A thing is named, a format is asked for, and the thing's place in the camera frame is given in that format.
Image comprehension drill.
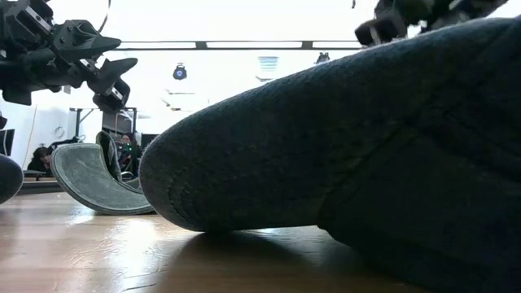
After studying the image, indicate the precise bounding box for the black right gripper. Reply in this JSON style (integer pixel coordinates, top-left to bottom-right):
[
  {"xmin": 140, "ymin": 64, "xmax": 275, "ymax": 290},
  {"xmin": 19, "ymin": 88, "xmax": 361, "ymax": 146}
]
[{"xmin": 354, "ymin": 0, "xmax": 510, "ymax": 46}]

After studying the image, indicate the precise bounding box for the dark grey cloth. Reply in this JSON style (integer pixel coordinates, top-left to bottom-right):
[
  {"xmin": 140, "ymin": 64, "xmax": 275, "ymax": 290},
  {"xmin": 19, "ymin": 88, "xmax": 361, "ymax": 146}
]
[{"xmin": 50, "ymin": 130, "xmax": 156, "ymax": 216}]

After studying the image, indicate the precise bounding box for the blue denim cap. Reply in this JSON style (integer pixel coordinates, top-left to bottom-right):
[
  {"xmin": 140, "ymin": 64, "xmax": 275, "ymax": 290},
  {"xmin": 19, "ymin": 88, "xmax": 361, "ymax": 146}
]
[
  {"xmin": 138, "ymin": 15, "xmax": 521, "ymax": 293},
  {"xmin": 0, "ymin": 154, "xmax": 24, "ymax": 205}
]

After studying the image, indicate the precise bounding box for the person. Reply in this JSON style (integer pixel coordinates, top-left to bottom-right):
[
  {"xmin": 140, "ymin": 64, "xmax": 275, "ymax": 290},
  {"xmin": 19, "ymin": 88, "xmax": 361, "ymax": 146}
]
[
  {"xmin": 26, "ymin": 146, "xmax": 55, "ymax": 175},
  {"xmin": 116, "ymin": 132, "xmax": 142, "ymax": 177}
]

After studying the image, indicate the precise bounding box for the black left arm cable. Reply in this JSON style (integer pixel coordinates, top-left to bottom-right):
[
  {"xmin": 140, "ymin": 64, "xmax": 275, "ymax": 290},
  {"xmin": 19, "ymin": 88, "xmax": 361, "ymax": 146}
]
[{"xmin": 97, "ymin": 0, "xmax": 112, "ymax": 34}]

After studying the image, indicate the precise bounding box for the black aluminium table frame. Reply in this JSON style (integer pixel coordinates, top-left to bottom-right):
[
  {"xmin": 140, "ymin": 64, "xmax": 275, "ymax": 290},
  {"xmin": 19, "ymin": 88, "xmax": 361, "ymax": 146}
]
[{"xmin": 18, "ymin": 178, "xmax": 64, "ymax": 195}]

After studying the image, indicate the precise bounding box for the ceiling air vent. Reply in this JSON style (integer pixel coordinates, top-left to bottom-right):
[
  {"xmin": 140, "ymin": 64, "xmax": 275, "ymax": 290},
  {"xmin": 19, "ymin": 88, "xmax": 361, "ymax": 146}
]
[{"xmin": 257, "ymin": 55, "xmax": 279, "ymax": 72}]

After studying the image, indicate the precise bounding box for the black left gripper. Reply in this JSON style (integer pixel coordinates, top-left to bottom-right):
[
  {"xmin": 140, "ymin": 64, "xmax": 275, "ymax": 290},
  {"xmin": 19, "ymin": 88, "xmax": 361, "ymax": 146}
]
[{"xmin": 0, "ymin": 0, "xmax": 138, "ymax": 115}]

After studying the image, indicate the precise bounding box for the black monitor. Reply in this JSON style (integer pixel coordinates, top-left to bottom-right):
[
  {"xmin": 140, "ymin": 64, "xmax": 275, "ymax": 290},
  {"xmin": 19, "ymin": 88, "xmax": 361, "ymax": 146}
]
[{"xmin": 0, "ymin": 129, "xmax": 15, "ymax": 158}]

